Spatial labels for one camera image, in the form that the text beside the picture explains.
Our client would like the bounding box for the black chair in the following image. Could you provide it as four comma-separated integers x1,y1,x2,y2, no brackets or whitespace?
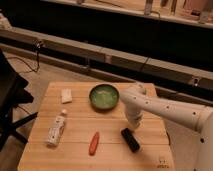
0,49,37,151

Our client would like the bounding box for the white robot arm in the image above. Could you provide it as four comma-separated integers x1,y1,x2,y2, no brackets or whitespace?
120,83,213,171

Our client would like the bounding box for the orange carrot toy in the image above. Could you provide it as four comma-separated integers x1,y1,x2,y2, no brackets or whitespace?
89,132,100,155

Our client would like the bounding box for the green bowl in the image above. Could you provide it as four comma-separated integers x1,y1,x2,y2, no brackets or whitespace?
89,84,119,110

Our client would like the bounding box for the white plastic bottle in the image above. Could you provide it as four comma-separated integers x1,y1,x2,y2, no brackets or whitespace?
46,109,67,147

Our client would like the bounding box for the black eraser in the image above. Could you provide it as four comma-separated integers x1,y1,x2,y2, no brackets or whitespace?
121,128,140,153

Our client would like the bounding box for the black floor cable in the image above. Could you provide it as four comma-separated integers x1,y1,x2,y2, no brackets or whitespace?
5,39,44,75

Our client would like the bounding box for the white folded napkin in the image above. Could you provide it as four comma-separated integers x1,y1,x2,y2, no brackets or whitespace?
61,89,72,104

